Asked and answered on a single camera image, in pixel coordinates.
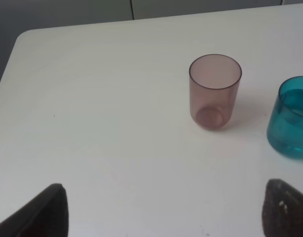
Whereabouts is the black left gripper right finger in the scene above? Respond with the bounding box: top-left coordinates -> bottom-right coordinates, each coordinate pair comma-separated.
262,179 -> 303,237

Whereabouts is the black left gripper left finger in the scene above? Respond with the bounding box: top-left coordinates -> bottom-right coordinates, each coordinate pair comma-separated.
0,184 -> 69,237

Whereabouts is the teal translucent plastic cup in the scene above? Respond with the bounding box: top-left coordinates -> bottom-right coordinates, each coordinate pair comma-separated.
266,76 -> 303,159

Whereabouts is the pink translucent plastic cup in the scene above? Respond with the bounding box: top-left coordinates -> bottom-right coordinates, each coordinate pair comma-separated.
189,54 -> 242,129

